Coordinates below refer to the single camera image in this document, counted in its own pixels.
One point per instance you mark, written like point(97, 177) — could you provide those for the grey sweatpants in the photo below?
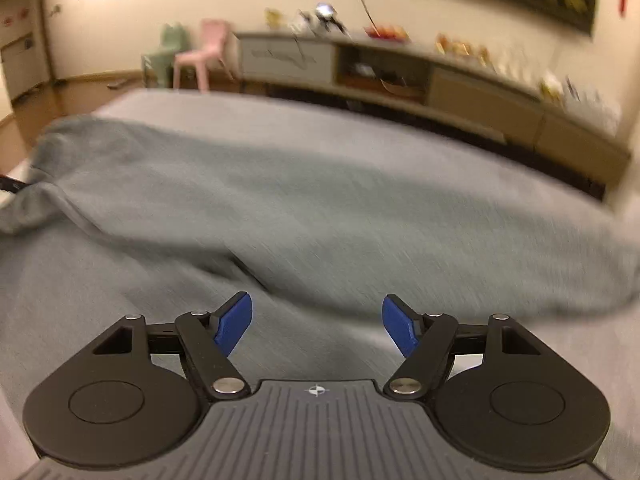
point(310, 210)

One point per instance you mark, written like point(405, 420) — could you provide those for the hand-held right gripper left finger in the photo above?
point(234, 322)

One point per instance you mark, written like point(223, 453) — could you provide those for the pink plastic chair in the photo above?
point(197, 57)

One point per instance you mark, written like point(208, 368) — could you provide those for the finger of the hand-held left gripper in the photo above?
point(10, 184)

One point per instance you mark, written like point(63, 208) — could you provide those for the wooden door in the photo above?
point(20, 50)

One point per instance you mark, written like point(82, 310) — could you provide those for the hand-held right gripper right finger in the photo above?
point(399, 325)

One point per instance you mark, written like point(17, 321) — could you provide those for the small golden cup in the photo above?
point(483, 55)
point(442, 44)

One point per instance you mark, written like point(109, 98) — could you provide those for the red fruit plate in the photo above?
point(387, 32)

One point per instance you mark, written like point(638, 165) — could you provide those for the golden tissue box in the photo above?
point(551, 89)

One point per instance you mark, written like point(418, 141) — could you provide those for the golden bowl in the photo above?
point(461, 50)

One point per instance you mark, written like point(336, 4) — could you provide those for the yellow cup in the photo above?
point(273, 18)

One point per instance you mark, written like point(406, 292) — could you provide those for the long low TV cabinet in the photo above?
point(475, 100)

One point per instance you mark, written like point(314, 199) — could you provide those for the green plastic chair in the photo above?
point(167, 47)

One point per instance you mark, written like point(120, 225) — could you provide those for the cluster of clear glasses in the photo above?
point(517, 66)

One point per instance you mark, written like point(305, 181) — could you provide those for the grey organizer tray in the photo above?
point(592, 100)

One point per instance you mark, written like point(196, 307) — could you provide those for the spare hand-held gripper device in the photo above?
point(322, 15)

